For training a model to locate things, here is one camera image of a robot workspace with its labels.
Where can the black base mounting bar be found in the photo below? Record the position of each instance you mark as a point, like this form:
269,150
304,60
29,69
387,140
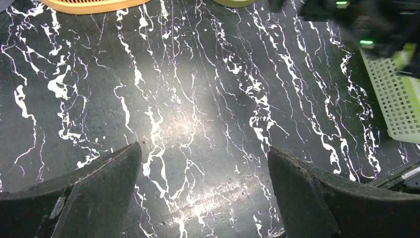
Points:
403,179

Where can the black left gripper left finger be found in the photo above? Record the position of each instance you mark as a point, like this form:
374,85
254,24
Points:
90,202

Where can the orange mesh bin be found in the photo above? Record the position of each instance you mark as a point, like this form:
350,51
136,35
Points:
82,7

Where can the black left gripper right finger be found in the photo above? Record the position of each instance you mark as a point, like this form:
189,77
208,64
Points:
316,203

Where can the olive green mesh bin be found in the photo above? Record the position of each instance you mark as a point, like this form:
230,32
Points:
234,3

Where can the white perforated tray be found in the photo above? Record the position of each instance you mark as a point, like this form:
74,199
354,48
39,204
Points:
398,95

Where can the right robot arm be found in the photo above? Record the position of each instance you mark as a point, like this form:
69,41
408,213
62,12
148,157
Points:
380,27

